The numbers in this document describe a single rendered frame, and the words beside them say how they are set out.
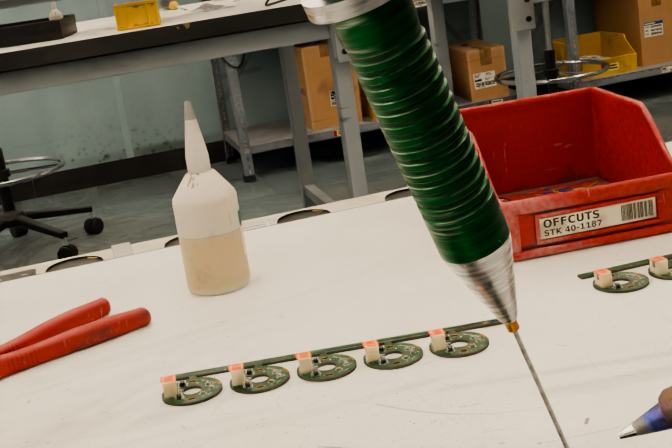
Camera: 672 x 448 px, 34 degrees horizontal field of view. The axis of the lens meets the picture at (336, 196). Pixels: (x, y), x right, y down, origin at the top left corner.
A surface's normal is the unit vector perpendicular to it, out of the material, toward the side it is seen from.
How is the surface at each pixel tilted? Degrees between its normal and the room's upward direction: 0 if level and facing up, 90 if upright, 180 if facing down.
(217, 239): 90
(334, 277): 0
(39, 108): 90
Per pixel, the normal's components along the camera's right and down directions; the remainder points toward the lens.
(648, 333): -0.14, -0.96
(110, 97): 0.26, 0.20
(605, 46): -0.96, 0.17
